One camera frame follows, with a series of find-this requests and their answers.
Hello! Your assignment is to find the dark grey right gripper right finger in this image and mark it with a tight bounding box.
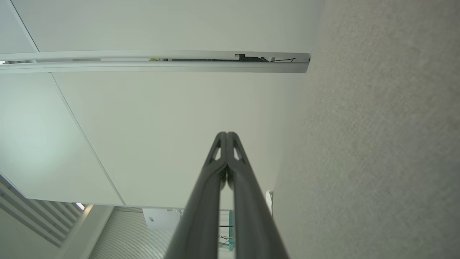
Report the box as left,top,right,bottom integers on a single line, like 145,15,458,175
227,132,290,259

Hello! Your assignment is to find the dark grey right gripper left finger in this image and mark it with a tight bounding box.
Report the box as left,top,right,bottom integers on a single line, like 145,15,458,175
164,132,227,259

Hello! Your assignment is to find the white slatted ceiling louver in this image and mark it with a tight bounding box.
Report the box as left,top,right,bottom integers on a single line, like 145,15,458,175
0,173,85,249

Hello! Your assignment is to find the green glass frame post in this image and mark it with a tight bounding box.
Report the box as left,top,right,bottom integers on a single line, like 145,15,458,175
229,210,235,251

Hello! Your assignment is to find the white wall box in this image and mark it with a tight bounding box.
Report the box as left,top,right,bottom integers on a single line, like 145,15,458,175
142,208,182,230

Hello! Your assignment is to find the white ceiling rail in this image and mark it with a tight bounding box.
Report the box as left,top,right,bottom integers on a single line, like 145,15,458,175
0,50,311,74

